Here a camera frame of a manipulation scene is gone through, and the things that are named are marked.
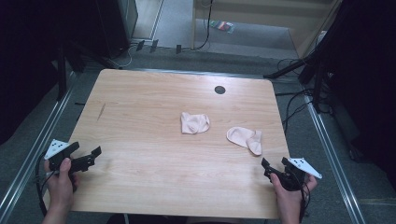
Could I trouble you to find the black hanging cable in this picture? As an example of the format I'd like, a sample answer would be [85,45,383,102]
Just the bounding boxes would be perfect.
[181,0,215,51]

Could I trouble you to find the metal floor rail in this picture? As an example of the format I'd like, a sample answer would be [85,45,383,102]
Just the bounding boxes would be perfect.
[0,70,78,224]
[303,94,367,224]

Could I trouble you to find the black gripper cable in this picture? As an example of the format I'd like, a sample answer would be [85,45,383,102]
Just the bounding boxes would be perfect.
[34,151,52,217]
[298,181,312,224]

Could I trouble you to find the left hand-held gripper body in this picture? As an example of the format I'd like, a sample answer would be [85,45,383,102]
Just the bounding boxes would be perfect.
[44,138,78,175]

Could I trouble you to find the black metal stand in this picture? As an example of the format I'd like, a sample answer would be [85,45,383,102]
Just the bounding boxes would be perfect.
[55,41,87,103]

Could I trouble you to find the black floor cables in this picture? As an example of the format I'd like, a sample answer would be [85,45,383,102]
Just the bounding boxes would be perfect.
[275,57,316,135]

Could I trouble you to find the white floor cable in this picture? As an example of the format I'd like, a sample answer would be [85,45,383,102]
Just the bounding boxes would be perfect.
[106,43,138,70]

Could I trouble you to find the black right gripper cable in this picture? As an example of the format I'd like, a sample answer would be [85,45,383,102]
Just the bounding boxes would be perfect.
[298,181,312,224]

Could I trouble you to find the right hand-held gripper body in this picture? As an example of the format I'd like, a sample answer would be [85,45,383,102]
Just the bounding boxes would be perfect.
[276,157,323,192]

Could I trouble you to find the black tripod stand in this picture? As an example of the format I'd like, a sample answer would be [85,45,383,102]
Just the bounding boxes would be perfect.
[262,43,332,115]

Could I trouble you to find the person's right hand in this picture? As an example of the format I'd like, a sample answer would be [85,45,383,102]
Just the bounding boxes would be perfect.
[269,172,318,217]

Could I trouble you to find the beige wooden frame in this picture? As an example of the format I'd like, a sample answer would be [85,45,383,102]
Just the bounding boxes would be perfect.
[190,0,344,59]

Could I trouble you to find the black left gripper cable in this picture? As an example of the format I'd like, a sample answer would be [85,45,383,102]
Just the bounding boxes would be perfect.
[34,151,52,217]

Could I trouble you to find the dark cabinet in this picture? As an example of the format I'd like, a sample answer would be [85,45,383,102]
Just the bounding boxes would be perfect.
[92,0,139,59]

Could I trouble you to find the long pink sock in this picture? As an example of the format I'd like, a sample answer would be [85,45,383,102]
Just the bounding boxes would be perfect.
[225,126,263,157]

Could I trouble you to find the colourful striped packet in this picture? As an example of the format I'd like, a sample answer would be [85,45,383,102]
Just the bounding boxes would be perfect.
[209,20,235,35]

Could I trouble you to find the person's left hand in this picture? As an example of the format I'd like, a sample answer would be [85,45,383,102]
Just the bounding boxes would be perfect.
[43,157,80,213]

